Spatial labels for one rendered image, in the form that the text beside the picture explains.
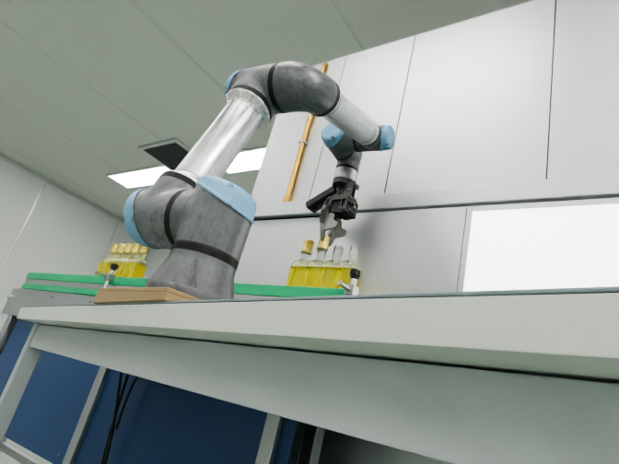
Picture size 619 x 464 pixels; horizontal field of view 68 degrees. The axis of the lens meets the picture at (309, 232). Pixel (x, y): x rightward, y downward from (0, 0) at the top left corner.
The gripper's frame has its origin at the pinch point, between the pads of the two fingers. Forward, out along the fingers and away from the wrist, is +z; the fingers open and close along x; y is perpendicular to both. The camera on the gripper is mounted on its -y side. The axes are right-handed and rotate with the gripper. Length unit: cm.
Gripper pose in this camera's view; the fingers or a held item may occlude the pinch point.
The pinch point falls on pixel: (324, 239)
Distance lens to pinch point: 143.3
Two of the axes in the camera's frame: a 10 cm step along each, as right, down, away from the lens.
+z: -2.3, 9.0, -3.7
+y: 8.2, -0.3, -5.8
